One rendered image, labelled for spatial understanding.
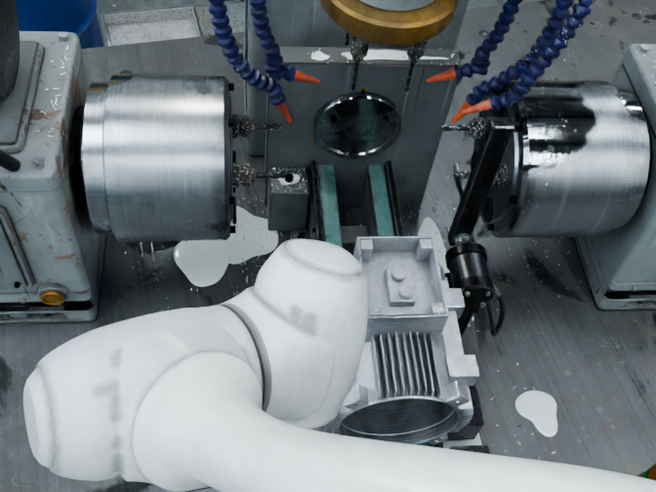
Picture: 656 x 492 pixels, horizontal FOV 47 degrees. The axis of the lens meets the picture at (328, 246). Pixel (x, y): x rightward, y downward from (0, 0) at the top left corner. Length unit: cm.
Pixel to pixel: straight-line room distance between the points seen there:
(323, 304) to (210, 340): 10
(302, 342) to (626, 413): 83
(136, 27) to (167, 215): 144
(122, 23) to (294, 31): 126
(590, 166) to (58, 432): 86
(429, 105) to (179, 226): 46
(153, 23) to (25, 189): 149
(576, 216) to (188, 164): 58
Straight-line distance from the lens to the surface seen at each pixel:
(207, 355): 53
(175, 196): 107
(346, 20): 98
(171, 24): 248
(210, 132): 106
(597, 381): 136
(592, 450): 130
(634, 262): 134
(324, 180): 132
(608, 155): 118
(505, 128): 99
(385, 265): 98
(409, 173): 139
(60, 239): 114
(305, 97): 123
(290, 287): 61
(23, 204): 109
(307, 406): 65
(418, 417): 107
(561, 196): 117
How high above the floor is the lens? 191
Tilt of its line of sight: 54 degrees down
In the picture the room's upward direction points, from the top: 8 degrees clockwise
